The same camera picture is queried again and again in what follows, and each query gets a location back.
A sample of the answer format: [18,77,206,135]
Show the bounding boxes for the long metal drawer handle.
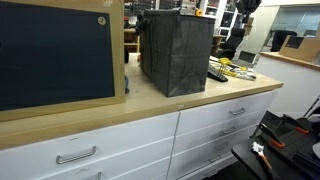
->
[55,145,98,165]

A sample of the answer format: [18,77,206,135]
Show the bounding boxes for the black clamp with orange tip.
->
[257,122,287,150]
[281,113,311,136]

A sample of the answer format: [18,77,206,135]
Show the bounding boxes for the white counter with wooden top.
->
[256,51,320,118]

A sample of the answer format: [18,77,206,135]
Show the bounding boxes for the black cart platform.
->
[231,110,320,180]

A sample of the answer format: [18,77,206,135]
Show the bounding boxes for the small black office chair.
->
[216,27,247,60]

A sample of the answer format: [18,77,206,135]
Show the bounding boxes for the white brush with orange handle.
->
[251,141,274,172]

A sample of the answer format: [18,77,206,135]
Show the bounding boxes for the white drawer cabinet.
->
[0,89,279,180]

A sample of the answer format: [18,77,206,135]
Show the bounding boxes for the gray fabric storage bag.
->
[134,9,216,98]

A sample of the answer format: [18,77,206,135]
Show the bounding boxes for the white shelving unit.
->
[199,0,252,38]

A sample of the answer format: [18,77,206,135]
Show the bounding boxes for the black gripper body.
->
[234,0,263,11]

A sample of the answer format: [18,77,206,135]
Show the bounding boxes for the dark tool pegboard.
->
[124,0,201,16]

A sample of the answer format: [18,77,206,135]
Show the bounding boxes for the cardboard box with black label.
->
[278,34,320,64]

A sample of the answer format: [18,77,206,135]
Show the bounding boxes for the wood framed chalkboard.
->
[0,0,127,123]

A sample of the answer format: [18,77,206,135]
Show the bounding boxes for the black chair backrest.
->
[270,29,299,53]

